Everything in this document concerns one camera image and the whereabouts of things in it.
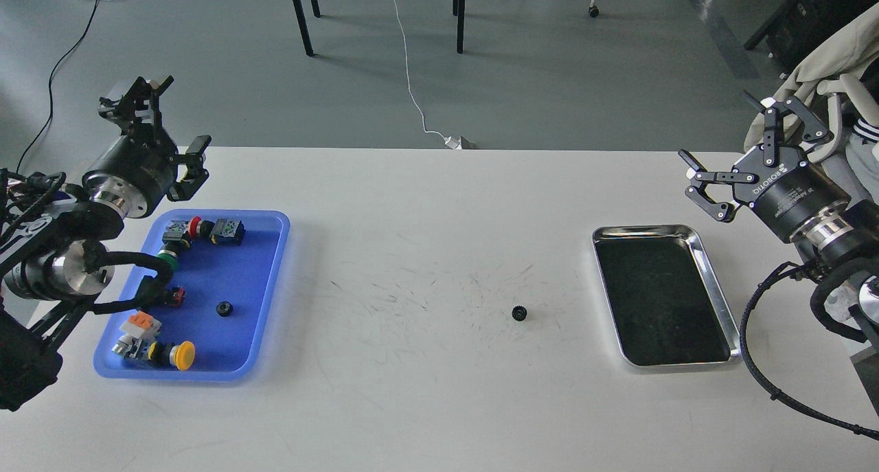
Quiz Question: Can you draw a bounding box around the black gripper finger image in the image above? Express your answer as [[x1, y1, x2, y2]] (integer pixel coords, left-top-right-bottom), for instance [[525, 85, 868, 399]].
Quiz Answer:
[[98, 76, 174, 149], [168, 136, 212, 202]]

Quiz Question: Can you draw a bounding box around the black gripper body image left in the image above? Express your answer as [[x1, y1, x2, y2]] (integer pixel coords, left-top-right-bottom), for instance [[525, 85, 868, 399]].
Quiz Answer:
[[82, 132, 178, 218]]

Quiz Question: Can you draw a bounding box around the black Robotiq gripper body right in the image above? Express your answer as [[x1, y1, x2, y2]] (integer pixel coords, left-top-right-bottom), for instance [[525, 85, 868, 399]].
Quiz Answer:
[[732, 146, 851, 243]]

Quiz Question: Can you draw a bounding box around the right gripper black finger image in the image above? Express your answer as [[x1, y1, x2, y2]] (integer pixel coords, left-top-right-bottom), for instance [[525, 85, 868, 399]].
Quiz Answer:
[[678, 149, 756, 223], [743, 91, 833, 168]]

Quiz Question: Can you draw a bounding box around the small black gear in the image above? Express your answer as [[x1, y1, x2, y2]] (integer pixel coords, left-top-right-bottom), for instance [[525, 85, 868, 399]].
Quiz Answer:
[[511, 305, 528, 322], [216, 301, 233, 317]]

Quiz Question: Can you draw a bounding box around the blue plastic tray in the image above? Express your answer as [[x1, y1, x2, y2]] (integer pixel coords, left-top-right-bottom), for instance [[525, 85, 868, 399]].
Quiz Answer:
[[92, 209, 290, 381]]

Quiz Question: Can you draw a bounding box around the silver metal tray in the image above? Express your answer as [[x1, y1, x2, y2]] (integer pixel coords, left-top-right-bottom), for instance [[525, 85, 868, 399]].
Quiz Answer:
[[591, 224, 741, 372]]

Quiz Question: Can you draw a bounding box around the beige jacket on chair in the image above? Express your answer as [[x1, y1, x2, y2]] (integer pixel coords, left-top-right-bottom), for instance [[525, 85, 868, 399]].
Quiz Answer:
[[772, 5, 878, 164]]

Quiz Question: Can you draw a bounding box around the orange grey contact block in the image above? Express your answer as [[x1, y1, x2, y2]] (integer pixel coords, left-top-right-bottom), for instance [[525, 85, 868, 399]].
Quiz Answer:
[[120, 311, 162, 344]]

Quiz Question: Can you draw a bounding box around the black table leg left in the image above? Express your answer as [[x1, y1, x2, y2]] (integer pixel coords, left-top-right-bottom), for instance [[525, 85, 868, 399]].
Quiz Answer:
[[292, 0, 321, 58]]

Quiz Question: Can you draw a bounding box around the black table leg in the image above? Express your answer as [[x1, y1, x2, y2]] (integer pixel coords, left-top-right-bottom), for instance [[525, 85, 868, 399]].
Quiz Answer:
[[452, 0, 466, 54], [292, 0, 321, 58]]

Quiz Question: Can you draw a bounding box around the black table leg right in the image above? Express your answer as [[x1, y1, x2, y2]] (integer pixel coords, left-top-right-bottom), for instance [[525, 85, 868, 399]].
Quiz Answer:
[[452, 0, 466, 54]]

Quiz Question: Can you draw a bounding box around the red push button switch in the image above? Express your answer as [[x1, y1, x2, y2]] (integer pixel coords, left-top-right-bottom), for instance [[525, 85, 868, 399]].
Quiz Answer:
[[162, 216, 216, 243]]

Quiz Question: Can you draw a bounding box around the black contact block switch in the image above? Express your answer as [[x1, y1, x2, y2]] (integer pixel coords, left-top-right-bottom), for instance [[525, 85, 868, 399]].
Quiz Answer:
[[208, 218, 246, 246]]

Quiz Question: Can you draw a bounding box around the green push button switch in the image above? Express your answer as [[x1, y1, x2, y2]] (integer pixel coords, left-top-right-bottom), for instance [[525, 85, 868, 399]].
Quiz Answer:
[[156, 243, 185, 272]]

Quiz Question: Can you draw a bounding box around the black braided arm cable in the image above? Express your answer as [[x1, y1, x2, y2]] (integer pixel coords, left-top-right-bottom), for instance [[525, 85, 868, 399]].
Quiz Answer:
[[739, 260, 879, 438]]

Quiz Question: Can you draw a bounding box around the white chair frame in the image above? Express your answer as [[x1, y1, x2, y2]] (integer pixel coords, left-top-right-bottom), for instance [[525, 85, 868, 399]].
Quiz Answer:
[[810, 72, 878, 163]]

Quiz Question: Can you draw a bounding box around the black floor cable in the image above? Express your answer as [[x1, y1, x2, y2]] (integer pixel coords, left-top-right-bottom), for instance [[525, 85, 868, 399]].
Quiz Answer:
[[15, 0, 101, 174]]

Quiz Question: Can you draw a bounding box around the black red connector switch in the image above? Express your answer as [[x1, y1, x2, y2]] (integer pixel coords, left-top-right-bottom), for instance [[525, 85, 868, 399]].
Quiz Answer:
[[139, 286, 185, 313]]

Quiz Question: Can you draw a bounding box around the yellow push button switch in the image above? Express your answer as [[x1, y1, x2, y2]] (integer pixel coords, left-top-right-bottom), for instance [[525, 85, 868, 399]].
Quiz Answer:
[[112, 338, 196, 371]]

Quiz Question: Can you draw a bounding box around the white power cable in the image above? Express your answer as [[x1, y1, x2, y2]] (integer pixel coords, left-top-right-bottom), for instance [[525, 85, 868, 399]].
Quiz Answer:
[[333, 0, 478, 150]]

